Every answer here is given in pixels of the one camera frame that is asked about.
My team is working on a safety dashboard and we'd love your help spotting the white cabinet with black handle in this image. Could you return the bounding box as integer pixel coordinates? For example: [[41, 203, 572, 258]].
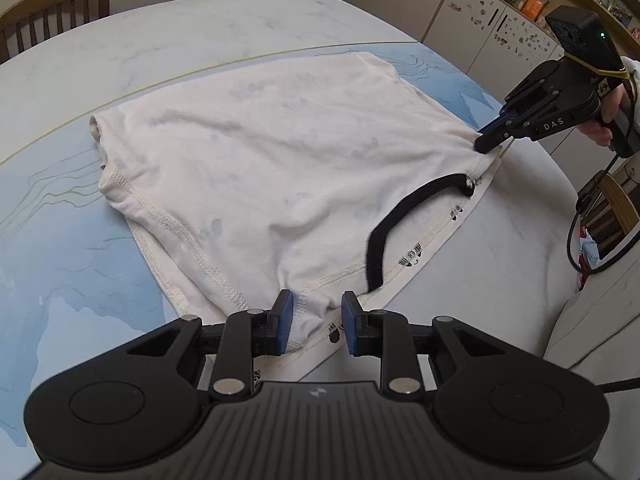
[[280, 0, 456, 43]]

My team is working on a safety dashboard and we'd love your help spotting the person's right hand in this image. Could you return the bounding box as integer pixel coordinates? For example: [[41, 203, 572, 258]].
[[577, 82, 640, 148]]

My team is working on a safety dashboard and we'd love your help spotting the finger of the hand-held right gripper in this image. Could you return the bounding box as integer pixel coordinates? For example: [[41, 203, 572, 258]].
[[481, 60, 568, 137], [472, 121, 538, 155]]

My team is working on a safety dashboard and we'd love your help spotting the person's light grey clothing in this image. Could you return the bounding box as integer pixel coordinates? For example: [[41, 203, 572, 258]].
[[542, 240, 640, 386]]

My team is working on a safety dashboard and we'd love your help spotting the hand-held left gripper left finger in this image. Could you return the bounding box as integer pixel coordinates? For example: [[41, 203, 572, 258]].
[[122, 289, 295, 401]]

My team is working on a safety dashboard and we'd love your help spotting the dark wooden slatted chair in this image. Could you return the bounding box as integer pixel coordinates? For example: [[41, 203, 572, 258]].
[[0, 0, 111, 63]]

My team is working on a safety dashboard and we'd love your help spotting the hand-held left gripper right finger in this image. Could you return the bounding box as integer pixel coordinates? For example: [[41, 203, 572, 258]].
[[340, 290, 506, 401]]

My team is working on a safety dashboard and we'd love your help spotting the white shirt with black collar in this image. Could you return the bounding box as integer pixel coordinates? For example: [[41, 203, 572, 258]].
[[89, 52, 501, 383]]

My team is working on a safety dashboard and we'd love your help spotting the black cable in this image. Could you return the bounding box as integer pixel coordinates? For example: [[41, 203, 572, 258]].
[[565, 155, 640, 277]]

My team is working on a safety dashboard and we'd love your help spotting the white cabinet with stickers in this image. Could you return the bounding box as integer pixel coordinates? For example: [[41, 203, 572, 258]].
[[420, 0, 576, 156]]

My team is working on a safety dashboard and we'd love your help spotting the wooden chair with black seat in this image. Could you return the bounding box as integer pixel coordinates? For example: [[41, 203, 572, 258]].
[[577, 170, 640, 261]]

